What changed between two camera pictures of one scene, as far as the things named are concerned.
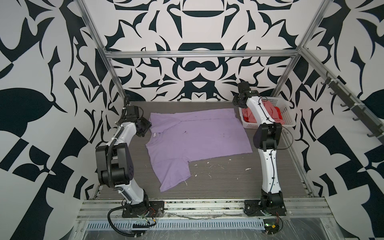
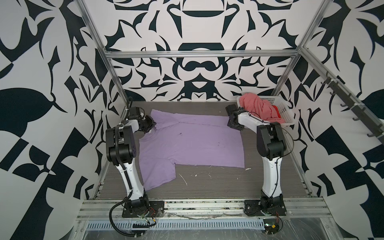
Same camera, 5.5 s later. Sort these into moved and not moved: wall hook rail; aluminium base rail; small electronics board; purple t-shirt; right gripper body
Moved: right gripper body; purple t-shirt
Not moved: aluminium base rail; wall hook rail; small electronics board
